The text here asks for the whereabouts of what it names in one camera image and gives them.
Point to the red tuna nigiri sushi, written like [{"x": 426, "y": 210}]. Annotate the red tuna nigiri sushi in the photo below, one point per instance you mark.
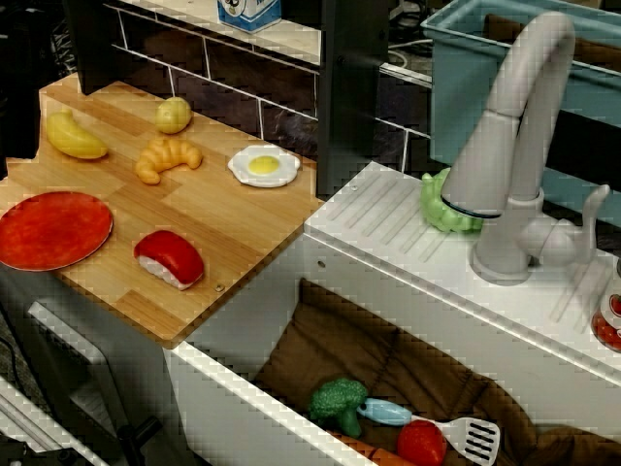
[{"x": 170, "y": 255}]

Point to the red round plate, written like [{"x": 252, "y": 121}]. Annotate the red round plate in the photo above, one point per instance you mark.
[{"x": 51, "y": 230}]

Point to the toy fried egg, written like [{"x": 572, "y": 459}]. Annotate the toy fried egg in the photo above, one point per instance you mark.
[{"x": 263, "y": 166}]

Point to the white toy sink unit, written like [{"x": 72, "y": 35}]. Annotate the white toy sink unit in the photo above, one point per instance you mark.
[{"x": 388, "y": 272}]

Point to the brown quilted cloth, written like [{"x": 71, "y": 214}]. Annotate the brown quilted cloth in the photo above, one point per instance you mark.
[{"x": 349, "y": 349}]

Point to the green toy lettuce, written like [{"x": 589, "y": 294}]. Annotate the green toy lettuce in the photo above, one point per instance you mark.
[{"x": 434, "y": 204}]

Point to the orange toy croissant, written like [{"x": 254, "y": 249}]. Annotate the orange toy croissant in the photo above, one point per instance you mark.
[{"x": 165, "y": 156}]

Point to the green toy broccoli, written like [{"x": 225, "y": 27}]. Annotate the green toy broccoli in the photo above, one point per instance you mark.
[{"x": 337, "y": 400}]

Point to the dark tiled backsplash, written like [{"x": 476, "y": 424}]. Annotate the dark tiled backsplash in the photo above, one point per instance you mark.
[{"x": 233, "y": 77}]

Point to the yellow toy potato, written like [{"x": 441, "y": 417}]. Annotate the yellow toy potato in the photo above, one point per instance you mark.
[{"x": 172, "y": 115}]

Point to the light wooden shelf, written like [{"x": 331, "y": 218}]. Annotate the light wooden shelf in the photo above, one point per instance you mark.
[{"x": 271, "y": 46}]

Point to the teal plastic bin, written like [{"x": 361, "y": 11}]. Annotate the teal plastic bin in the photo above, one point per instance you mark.
[{"x": 461, "y": 87}]

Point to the grey toy faucet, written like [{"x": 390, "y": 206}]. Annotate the grey toy faucet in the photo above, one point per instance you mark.
[{"x": 504, "y": 145}]

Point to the blue white milk carton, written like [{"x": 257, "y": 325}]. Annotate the blue white milk carton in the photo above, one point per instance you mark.
[{"x": 250, "y": 12}]

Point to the orange toy carrot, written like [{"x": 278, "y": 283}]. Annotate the orange toy carrot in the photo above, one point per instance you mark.
[{"x": 383, "y": 455}]

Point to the red toy tomato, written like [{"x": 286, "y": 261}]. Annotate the red toy tomato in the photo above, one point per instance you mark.
[{"x": 421, "y": 442}]

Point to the yellow toy banana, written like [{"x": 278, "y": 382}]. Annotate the yellow toy banana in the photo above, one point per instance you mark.
[{"x": 73, "y": 138}]

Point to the black knob lever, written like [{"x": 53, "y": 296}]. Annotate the black knob lever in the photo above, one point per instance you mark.
[{"x": 138, "y": 434}]

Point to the tomato print can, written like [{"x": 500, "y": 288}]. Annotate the tomato print can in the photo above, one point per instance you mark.
[{"x": 609, "y": 325}]

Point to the black vertical post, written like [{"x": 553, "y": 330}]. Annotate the black vertical post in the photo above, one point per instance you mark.
[{"x": 351, "y": 97}]

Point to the white metal rail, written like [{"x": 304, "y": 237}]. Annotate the white metal rail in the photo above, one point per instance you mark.
[{"x": 34, "y": 427}]

